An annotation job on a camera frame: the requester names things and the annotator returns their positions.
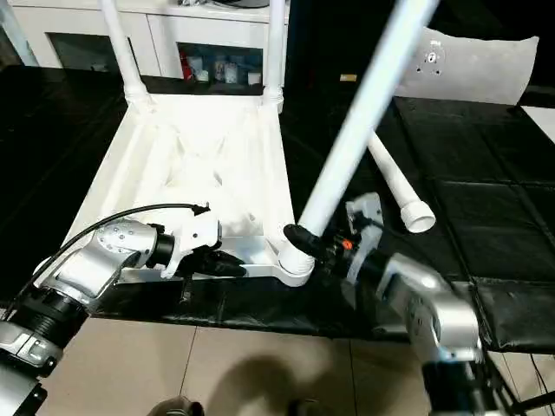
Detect white plastic table leg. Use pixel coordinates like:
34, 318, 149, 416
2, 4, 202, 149
278, 0, 442, 277
261, 0, 288, 110
96, 0, 153, 114
367, 131, 437, 235

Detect dark left robot foot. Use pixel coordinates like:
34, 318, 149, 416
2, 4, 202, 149
150, 395, 206, 416

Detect dark robot foot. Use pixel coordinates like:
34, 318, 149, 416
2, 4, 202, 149
150, 395, 206, 416
289, 397, 323, 416

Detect dark right robot foot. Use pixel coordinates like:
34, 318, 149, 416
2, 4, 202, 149
289, 397, 323, 416

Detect black table mat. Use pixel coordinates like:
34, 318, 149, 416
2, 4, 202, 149
0, 63, 555, 355

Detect black cabinet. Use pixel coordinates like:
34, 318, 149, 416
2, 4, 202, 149
284, 0, 431, 99

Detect grey cushion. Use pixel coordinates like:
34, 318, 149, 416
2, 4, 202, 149
391, 25, 541, 106

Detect white flat board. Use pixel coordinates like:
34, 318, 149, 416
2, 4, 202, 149
519, 104, 555, 145

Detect white glass-door cabinet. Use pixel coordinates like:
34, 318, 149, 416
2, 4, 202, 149
7, 0, 291, 84

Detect grey round appliance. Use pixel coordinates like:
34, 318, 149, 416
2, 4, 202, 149
211, 0, 271, 10

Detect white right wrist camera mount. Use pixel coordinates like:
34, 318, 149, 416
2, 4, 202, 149
343, 192, 386, 286

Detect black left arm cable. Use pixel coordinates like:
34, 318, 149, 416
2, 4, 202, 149
0, 202, 212, 318

